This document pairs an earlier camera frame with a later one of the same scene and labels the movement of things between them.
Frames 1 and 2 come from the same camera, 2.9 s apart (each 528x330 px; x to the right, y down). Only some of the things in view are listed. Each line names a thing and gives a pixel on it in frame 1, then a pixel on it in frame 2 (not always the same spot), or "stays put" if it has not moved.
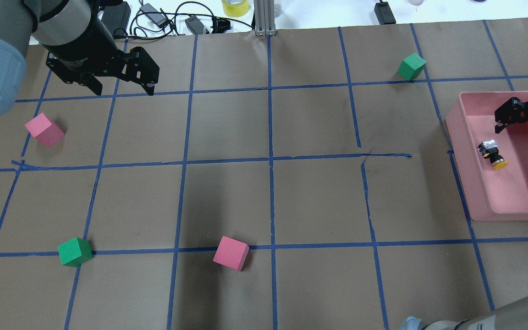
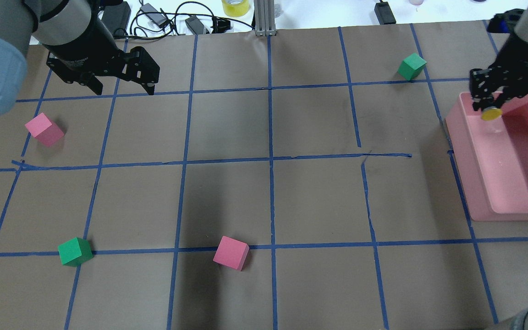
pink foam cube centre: x=231 y=253 stays put
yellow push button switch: x=489 y=149 -> x=491 y=113
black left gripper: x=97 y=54 stays put
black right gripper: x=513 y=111 -> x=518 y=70
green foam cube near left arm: x=75 y=252 stays put
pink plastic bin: x=526 y=189 stays put
